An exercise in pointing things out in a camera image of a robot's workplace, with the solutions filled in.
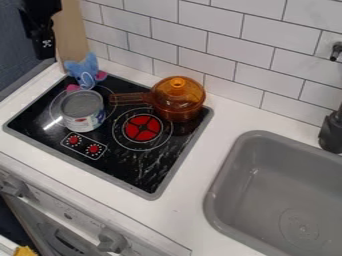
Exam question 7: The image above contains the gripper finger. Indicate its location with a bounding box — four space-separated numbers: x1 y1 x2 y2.
29 29 58 61

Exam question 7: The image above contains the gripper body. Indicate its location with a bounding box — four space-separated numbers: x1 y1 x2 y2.
17 0 63 34

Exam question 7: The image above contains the silver pot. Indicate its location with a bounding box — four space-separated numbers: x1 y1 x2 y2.
58 89 107 134

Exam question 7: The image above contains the orange pot lid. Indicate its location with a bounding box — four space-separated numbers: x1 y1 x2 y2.
149 75 208 105

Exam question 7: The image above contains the orange pot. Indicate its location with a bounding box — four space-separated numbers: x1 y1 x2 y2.
108 91 208 124

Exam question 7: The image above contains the toy stove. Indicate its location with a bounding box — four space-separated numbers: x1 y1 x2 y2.
1 73 216 201

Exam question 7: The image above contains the wooden board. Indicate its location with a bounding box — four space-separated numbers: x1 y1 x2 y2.
49 0 91 65

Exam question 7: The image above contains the blue plush elephant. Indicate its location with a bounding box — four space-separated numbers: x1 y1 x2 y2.
62 51 110 93

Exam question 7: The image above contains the yellow toy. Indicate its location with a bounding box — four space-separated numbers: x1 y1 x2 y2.
12 245 41 256

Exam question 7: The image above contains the toy sink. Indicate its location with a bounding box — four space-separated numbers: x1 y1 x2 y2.
203 129 342 256

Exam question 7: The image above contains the tap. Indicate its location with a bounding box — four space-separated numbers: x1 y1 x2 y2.
316 41 342 155

